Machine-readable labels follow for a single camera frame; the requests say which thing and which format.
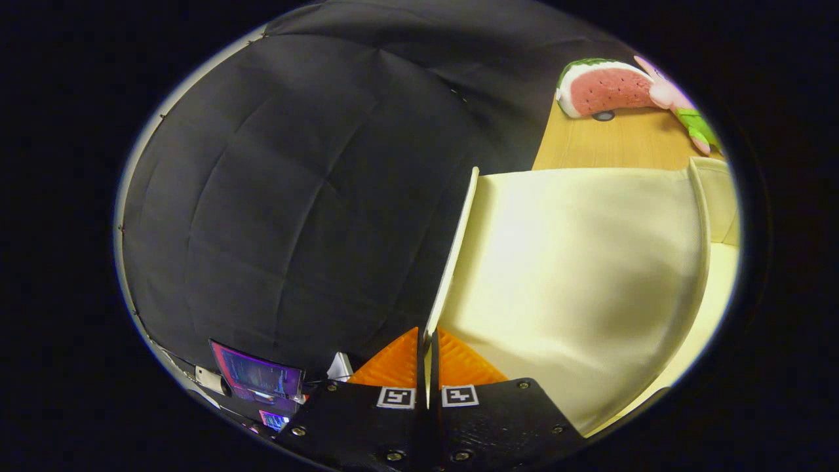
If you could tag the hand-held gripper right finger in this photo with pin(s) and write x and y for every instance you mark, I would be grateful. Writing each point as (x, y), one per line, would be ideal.
(498, 426)

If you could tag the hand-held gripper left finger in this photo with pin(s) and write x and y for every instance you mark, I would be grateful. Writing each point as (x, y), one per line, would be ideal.
(367, 426)

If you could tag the grey storage box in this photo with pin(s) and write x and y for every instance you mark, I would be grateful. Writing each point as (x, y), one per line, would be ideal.
(577, 275)

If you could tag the small white object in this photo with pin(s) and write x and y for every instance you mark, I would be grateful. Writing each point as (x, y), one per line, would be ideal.
(339, 370)

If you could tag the small lit screen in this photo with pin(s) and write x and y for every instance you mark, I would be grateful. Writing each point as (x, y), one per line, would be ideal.
(273, 420)

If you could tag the lit computer screen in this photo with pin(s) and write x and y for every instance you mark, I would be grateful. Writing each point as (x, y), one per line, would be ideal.
(259, 375)

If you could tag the black backdrop cloth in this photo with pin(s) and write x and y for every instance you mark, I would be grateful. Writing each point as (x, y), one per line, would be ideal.
(295, 196)

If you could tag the watermelon slice plush toy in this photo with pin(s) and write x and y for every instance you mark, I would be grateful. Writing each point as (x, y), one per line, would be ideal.
(606, 88)

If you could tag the pink starfish plush toy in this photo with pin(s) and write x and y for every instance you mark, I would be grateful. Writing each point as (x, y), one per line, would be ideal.
(688, 118)

